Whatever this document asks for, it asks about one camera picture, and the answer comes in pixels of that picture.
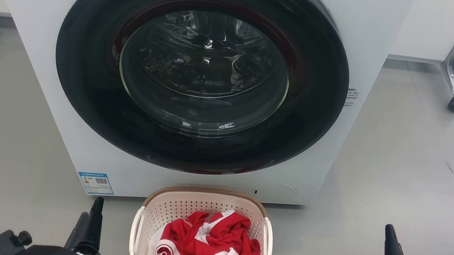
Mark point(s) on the round black washing machine door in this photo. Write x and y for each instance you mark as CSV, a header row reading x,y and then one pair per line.
x,y
87,62

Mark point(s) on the white front-load washing machine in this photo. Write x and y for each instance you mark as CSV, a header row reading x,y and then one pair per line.
x,y
33,12

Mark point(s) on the blue energy label sticker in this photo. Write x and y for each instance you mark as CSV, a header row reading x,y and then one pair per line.
x,y
95,183

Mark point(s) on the red and white garment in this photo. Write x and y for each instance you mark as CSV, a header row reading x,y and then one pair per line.
x,y
213,242

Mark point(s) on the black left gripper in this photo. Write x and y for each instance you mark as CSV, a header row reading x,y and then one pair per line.
x,y
47,253

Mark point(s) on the cream perforated laundry basket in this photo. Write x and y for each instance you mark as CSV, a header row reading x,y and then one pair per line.
x,y
182,206

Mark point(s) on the round white filter cover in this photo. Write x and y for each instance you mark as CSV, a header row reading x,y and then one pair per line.
x,y
277,192

